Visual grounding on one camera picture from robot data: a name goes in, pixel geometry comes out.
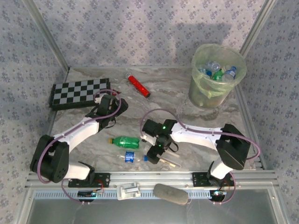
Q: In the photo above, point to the wooden stick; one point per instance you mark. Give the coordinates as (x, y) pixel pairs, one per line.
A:
(169, 162)

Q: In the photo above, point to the blue label water bottle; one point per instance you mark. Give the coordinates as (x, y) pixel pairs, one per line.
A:
(230, 72)
(129, 156)
(205, 72)

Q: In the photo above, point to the green soda bottle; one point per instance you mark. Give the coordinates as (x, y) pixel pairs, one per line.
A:
(218, 74)
(126, 142)

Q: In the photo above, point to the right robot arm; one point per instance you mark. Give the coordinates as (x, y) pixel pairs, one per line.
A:
(198, 138)

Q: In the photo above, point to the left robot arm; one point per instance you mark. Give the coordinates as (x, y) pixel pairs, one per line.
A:
(77, 134)

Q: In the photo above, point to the translucent green waste bin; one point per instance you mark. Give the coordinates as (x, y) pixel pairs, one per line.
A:
(201, 100)

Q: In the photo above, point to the small red object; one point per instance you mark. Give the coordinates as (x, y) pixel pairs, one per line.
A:
(116, 93)

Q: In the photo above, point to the red glitter tube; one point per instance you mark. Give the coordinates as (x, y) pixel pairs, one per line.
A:
(140, 86)

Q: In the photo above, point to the black grey chessboard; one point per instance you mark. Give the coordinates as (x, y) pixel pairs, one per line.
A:
(77, 93)

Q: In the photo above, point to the grey oval stone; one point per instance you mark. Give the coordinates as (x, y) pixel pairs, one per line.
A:
(170, 193)

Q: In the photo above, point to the grey front panel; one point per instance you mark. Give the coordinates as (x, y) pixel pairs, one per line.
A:
(140, 212)

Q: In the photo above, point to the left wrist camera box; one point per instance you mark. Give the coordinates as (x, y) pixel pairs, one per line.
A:
(98, 99)

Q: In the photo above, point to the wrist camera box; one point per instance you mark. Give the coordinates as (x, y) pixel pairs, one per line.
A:
(98, 99)
(143, 139)

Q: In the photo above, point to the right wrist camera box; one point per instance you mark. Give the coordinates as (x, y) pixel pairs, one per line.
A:
(143, 139)

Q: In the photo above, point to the aluminium extrusion rail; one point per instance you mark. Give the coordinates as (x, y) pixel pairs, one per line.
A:
(149, 178)

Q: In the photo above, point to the white plastic bracket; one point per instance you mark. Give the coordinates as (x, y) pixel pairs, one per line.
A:
(128, 190)

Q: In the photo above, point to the aluminium frame post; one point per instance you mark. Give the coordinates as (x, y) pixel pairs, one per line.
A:
(50, 39)
(258, 23)

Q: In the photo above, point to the aluminium side rail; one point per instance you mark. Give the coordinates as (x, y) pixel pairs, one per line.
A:
(251, 128)

